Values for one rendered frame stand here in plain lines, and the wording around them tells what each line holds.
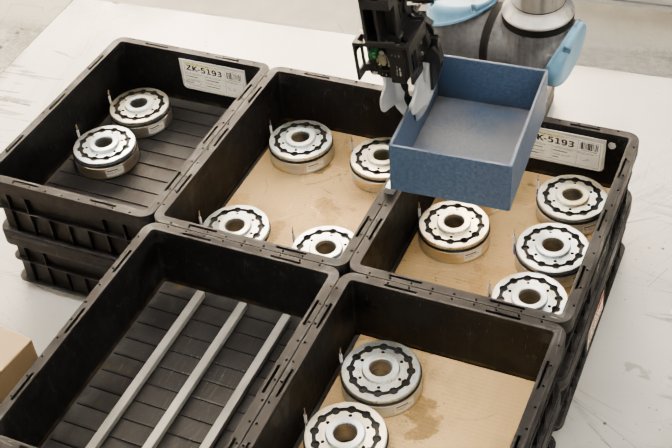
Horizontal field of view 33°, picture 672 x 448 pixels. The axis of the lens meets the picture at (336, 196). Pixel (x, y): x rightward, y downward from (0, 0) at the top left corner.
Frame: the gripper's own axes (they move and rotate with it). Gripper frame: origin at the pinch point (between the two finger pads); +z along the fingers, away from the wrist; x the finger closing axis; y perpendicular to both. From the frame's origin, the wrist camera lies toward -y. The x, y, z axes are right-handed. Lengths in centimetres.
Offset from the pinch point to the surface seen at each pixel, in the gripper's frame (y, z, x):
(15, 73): -42, 33, -105
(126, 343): 25, 26, -36
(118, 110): -18, 20, -62
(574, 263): -4.5, 27.4, 18.4
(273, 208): -5.9, 26.4, -28.3
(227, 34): -66, 36, -69
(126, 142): -11, 21, -56
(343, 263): 11.3, 18.1, -8.3
